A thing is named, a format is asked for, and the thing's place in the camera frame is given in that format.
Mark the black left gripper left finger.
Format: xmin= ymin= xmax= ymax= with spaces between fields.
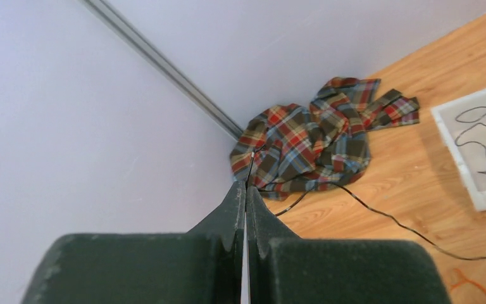
xmin=22 ymin=182 xmax=246 ymax=303

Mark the white plastic bin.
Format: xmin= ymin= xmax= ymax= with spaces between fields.
xmin=431 ymin=89 xmax=486 ymax=211

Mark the plaid flannel shirt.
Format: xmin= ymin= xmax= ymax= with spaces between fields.
xmin=230 ymin=77 xmax=420 ymax=200

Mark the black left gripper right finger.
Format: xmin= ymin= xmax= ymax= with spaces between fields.
xmin=246 ymin=187 xmax=451 ymax=303

